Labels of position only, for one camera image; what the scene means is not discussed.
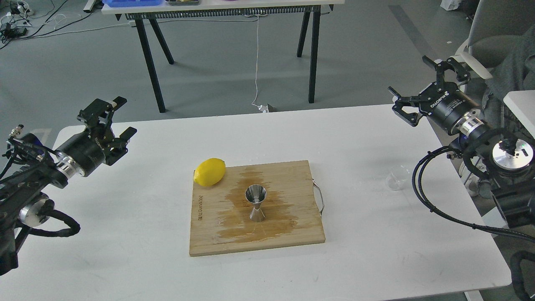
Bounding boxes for steel double jigger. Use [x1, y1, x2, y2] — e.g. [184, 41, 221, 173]
[245, 184, 266, 222]

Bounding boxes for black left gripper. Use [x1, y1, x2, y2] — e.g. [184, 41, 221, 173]
[56, 97, 137, 179]

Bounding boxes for dark tray with food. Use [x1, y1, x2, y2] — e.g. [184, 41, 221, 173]
[164, 0, 201, 6]

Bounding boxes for floor cables bundle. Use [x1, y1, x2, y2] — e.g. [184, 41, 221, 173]
[0, 0, 134, 53]

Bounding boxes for clear glass measuring cup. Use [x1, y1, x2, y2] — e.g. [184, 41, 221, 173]
[385, 165, 412, 191]

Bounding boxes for grey white office chair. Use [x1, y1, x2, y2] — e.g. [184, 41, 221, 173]
[453, 0, 535, 79]

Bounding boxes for yellow lemon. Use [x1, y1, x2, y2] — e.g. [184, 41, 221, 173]
[193, 158, 226, 187]

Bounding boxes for white hanging cable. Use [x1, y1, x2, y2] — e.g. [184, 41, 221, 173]
[250, 17, 277, 115]

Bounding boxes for wooden cutting board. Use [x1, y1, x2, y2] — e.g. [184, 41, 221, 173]
[189, 160, 325, 256]

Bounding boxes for person in grey clothes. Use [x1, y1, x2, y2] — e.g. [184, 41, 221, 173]
[480, 26, 535, 144]

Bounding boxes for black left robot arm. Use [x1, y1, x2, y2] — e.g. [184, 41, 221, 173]
[0, 97, 136, 275]

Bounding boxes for white background table black legs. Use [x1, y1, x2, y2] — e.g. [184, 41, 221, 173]
[102, 0, 346, 115]

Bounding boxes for blue plastic tray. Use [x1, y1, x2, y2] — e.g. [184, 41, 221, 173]
[102, 0, 162, 8]

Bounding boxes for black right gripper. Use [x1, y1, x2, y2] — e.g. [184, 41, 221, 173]
[387, 56, 487, 136]

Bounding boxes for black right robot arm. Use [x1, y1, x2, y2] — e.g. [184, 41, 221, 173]
[388, 56, 534, 242]

